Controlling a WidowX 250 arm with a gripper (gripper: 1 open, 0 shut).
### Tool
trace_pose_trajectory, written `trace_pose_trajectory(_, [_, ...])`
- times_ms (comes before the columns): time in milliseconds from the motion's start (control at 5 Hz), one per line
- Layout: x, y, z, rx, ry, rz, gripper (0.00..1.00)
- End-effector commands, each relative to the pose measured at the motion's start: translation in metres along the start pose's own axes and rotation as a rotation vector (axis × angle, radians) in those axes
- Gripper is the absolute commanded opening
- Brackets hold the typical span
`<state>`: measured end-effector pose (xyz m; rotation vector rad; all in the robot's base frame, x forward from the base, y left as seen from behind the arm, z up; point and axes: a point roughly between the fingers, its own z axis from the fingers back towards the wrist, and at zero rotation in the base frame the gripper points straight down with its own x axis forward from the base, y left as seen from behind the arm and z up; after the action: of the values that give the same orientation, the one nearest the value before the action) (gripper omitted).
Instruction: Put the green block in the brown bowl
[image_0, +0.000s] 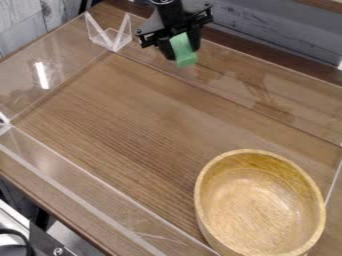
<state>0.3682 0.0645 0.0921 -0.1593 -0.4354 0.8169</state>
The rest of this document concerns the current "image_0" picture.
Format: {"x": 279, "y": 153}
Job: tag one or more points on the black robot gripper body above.
{"x": 174, "y": 17}

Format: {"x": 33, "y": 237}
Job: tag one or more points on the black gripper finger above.
{"x": 166, "y": 48}
{"x": 196, "y": 37}

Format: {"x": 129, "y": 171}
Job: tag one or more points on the green rectangular block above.
{"x": 186, "y": 56}

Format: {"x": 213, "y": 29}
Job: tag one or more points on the brown wooden bowl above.
{"x": 259, "y": 205}

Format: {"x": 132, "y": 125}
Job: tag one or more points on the clear acrylic enclosure walls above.
{"x": 109, "y": 129}

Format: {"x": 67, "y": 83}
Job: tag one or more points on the black metal table frame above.
{"x": 31, "y": 232}

